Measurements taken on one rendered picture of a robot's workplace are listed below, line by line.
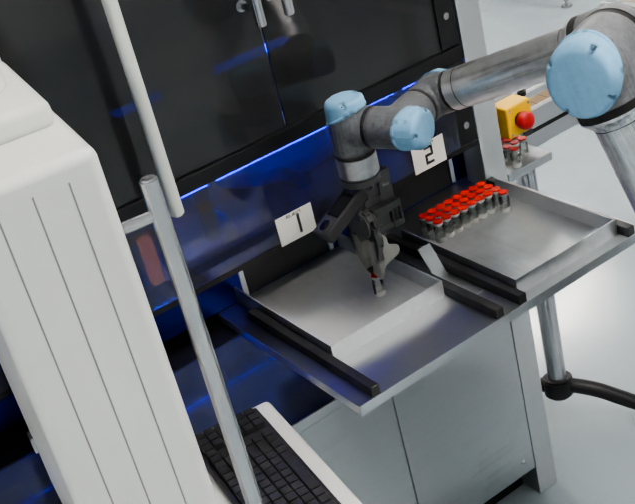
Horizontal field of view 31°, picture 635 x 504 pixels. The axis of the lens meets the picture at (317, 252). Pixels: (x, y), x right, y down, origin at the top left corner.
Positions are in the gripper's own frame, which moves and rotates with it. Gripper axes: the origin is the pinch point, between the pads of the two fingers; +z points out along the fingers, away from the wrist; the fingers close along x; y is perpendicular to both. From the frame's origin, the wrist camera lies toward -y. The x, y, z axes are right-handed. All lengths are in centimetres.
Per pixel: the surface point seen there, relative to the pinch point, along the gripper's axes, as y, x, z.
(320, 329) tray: -14.0, -0.1, 5.2
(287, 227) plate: -7.5, 14.9, -9.0
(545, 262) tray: 23.1, -22.2, 2.0
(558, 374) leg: 66, 30, 77
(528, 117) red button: 53, 12, -7
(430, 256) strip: 11.7, -2.7, 1.4
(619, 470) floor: 61, 7, 93
